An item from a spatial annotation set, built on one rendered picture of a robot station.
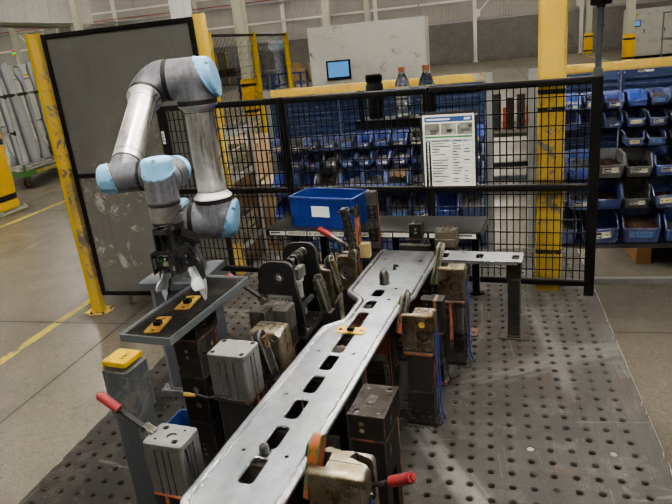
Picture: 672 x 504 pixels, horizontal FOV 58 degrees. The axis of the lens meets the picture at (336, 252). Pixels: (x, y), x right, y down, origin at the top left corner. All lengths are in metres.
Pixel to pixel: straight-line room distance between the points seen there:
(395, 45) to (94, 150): 5.03
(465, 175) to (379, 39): 6.15
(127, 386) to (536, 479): 0.98
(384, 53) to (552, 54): 6.19
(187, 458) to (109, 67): 3.36
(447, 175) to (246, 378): 1.40
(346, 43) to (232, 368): 7.46
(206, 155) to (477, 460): 1.13
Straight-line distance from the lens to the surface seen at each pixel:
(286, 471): 1.19
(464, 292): 1.95
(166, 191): 1.43
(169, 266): 1.46
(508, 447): 1.73
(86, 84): 4.42
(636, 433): 1.83
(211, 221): 1.85
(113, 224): 4.56
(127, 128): 1.67
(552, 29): 2.43
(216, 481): 1.21
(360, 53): 8.57
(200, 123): 1.81
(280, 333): 1.51
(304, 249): 1.77
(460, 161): 2.47
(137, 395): 1.37
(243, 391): 1.41
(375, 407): 1.28
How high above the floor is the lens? 1.73
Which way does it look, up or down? 19 degrees down
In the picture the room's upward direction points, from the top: 6 degrees counter-clockwise
